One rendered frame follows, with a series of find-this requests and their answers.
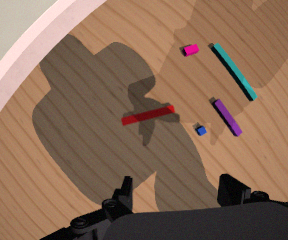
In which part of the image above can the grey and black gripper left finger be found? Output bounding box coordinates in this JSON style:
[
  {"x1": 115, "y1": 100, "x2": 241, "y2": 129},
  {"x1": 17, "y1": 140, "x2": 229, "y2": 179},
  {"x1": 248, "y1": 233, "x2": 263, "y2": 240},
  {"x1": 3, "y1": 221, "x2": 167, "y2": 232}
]
[{"x1": 39, "y1": 176, "x2": 133, "y2": 240}]

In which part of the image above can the turquoise rod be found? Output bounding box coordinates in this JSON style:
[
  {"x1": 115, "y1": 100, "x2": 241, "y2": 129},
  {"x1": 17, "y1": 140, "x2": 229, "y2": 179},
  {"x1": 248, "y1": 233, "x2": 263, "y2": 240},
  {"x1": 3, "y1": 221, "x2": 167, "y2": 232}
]
[{"x1": 211, "y1": 43, "x2": 258, "y2": 101}]

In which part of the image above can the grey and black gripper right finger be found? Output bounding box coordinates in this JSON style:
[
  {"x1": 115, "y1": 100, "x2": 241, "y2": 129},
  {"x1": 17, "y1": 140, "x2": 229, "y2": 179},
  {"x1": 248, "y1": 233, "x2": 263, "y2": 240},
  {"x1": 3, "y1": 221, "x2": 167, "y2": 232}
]
[{"x1": 217, "y1": 173, "x2": 288, "y2": 208}]

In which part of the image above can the red rod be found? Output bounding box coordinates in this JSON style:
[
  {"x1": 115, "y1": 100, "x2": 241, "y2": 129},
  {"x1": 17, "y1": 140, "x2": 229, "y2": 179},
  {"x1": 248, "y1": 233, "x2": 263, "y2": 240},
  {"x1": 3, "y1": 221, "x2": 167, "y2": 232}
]
[{"x1": 121, "y1": 105, "x2": 175, "y2": 126}]

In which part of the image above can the small magenta block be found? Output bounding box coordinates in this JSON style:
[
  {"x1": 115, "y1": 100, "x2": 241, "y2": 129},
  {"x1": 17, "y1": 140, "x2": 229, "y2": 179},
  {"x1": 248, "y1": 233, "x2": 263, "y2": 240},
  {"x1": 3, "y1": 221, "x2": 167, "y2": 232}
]
[{"x1": 182, "y1": 44, "x2": 199, "y2": 57}]

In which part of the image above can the small blue cube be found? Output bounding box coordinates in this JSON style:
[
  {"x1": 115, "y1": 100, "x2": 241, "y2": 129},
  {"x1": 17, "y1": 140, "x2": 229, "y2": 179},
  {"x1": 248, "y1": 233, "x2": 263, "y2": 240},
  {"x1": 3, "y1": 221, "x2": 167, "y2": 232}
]
[{"x1": 195, "y1": 126, "x2": 207, "y2": 136}]

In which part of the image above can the purple rod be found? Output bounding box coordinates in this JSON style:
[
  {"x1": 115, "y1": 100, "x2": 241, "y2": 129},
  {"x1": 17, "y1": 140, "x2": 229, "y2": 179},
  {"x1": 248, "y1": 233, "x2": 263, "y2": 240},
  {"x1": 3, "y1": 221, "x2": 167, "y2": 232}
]
[{"x1": 212, "y1": 99, "x2": 242, "y2": 137}]

